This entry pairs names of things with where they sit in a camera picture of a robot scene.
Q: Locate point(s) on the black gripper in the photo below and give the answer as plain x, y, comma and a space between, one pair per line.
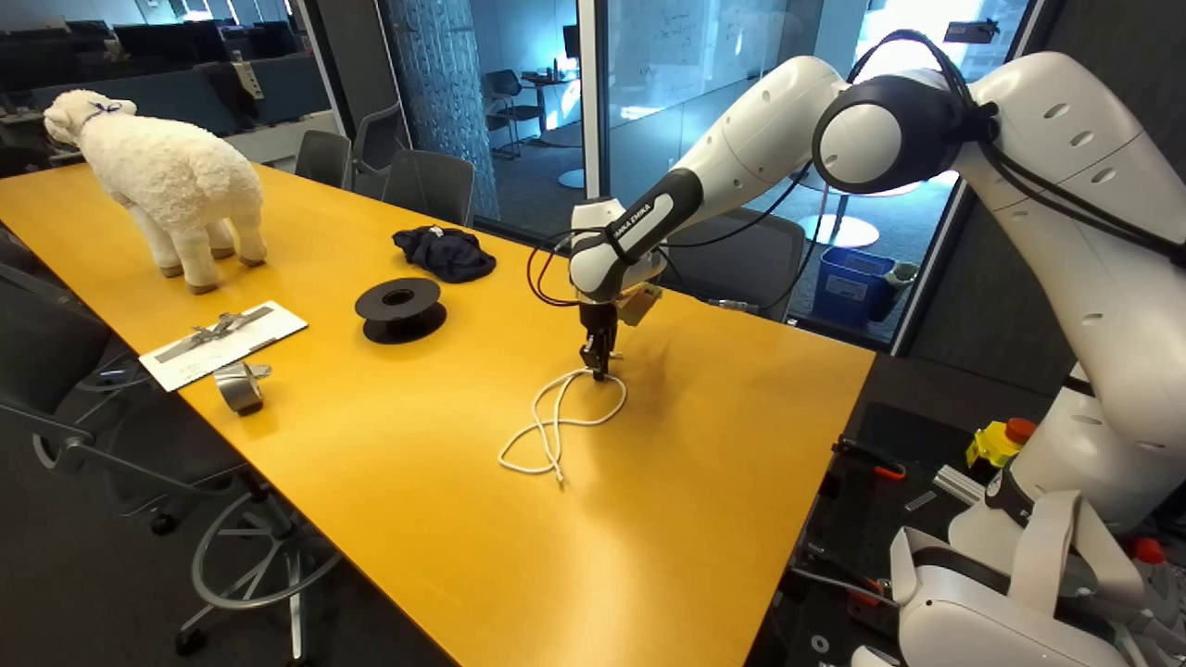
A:
598, 321

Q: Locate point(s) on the white printed paper sheet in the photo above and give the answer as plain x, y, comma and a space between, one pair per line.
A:
225, 347

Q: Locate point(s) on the yellowish wrist camera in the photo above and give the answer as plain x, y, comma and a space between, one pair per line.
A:
640, 306

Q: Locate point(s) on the white plush sheep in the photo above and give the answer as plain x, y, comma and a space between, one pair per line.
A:
172, 185

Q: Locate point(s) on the large grey office chair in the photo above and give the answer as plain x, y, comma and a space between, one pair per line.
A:
743, 263

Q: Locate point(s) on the black filament spool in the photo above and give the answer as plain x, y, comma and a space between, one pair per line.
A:
377, 315

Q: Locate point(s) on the yellow red emergency stop button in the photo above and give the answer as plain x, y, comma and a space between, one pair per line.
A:
995, 447

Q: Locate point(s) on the blue bin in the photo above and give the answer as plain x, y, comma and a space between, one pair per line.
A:
859, 291

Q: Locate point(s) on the small grey tape dispenser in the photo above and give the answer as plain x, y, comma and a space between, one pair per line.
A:
243, 391

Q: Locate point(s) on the white VR headset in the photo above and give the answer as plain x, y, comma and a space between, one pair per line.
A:
988, 616

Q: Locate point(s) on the round white table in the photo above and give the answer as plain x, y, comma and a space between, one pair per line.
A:
841, 230

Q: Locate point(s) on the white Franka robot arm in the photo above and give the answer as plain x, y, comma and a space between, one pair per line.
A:
765, 136

